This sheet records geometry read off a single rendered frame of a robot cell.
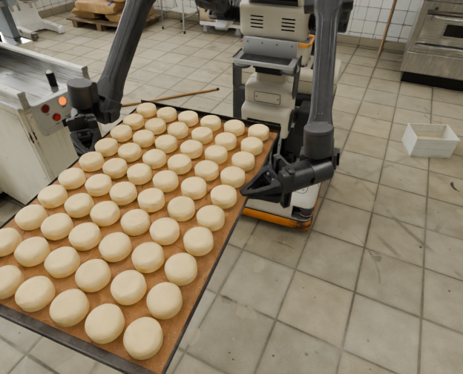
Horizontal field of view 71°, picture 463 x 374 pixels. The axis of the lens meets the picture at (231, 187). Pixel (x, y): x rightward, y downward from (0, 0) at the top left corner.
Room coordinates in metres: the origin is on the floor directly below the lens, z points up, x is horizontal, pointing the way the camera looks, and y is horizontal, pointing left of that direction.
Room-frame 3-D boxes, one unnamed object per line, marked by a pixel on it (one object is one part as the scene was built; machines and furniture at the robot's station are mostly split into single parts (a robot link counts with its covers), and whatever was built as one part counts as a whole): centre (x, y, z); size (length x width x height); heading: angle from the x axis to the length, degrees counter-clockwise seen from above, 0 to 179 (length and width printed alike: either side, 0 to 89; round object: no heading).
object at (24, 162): (1.46, 1.03, 0.45); 0.70 x 0.34 x 0.90; 59
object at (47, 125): (1.27, 0.72, 0.77); 0.24 x 0.04 x 0.14; 149
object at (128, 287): (0.27, 0.15, 1.01); 0.05 x 0.05 x 0.02
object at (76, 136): (0.65, 0.34, 1.00); 0.09 x 0.07 x 0.07; 24
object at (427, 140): (2.07, -1.48, 0.08); 0.30 x 0.22 x 0.16; 85
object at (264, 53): (1.33, -0.15, 0.93); 0.28 x 0.16 x 0.22; 69
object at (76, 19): (5.41, 1.75, 0.06); 1.20 x 0.80 x 0.11; 67
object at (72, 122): (0.71, 0.37, 1.01); 0.07 x 0.07 x 0.10; 24
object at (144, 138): (0.65, 0.21, 1.02); 0.05 x 0.05 x 0.02
